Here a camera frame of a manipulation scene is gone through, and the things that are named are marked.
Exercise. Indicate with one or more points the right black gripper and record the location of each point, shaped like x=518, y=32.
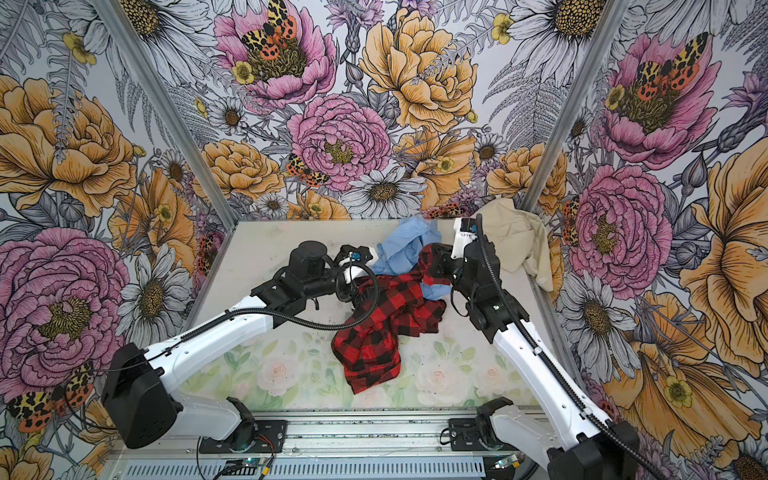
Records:
x=439, y=259

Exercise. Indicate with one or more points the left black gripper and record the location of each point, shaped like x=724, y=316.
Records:
x=341, y=255

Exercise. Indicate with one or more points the red black plaid cloth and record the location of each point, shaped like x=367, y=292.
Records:
x=369, y=350

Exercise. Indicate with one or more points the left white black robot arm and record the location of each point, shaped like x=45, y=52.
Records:
x=142, y=391

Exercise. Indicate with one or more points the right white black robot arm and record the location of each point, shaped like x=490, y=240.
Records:
x=578, y=440

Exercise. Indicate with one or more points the light blue cloth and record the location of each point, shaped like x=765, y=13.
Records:
x=399, y=258

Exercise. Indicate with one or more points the beige cloth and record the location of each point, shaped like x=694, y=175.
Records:
x=520, y=240

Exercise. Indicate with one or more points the right green circuit board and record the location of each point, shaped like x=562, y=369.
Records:
x=511, y=461

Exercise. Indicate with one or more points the green circuit board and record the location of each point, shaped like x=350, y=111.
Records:
x=511, y=461
x=259, y=467

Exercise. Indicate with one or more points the left green circuit board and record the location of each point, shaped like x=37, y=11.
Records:
x=259, y=467

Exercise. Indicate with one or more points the aluminium front frame rail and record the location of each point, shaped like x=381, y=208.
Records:
x=309, y=433

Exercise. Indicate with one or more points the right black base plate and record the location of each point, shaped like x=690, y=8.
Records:
x=465, y=434

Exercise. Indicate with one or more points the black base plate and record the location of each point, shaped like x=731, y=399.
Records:
x=259, y=437
x=465, y=434

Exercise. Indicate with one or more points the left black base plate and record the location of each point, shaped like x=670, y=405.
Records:
x=259, y=437

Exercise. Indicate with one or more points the white slotted cable duct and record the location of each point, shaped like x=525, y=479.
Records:
x=452, y=467

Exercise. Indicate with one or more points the left aluminium corner post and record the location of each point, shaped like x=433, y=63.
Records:
x=143, y=69

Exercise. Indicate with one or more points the aluminium corner post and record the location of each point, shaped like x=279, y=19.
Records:
x=584, y=77
x=143, y=69

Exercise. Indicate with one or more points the right aluminium corner post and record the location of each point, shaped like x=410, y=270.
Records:
x=584, y=77

